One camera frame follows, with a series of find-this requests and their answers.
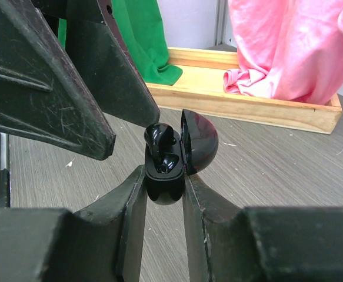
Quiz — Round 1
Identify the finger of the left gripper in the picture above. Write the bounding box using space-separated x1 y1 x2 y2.
0 1 115 160
32 0 161 129

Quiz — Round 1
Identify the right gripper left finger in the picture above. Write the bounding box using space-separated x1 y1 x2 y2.
0 166 146 281

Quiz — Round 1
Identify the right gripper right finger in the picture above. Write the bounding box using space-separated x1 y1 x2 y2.
182 175 343 281

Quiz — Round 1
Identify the black earbud bottom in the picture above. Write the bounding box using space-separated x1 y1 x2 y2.
144 123 176 165

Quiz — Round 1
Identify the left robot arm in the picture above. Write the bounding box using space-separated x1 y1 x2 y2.
0 1 160 207

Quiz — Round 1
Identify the green tank top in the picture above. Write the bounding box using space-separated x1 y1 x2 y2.
58 0 184 86

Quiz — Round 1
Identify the wooden clothes rack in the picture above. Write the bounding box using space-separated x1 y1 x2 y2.
147 48 342 134

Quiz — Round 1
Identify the pink t-shirt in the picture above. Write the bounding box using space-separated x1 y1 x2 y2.
224 1 343 105

